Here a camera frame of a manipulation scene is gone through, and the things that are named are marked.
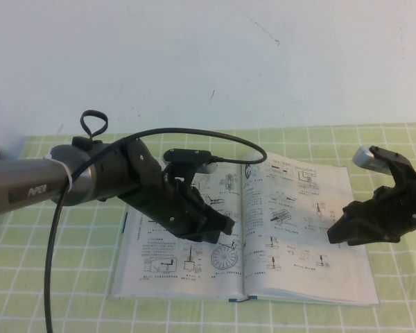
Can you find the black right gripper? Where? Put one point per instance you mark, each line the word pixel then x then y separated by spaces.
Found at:
pixel 388 215

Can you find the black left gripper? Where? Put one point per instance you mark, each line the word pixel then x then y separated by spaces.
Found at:
pixel 173 211

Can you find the technical book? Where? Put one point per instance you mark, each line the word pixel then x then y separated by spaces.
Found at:
pixel 298 256

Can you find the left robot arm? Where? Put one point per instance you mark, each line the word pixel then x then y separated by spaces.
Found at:
pixel 27 184

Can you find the white zip tie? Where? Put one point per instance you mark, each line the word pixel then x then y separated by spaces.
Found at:
pixel 67 173

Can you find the green checked tablecloth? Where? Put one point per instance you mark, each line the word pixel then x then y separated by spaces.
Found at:
pixel 38 295

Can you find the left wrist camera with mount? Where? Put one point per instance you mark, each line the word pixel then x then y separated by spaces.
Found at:
pixel 189 156

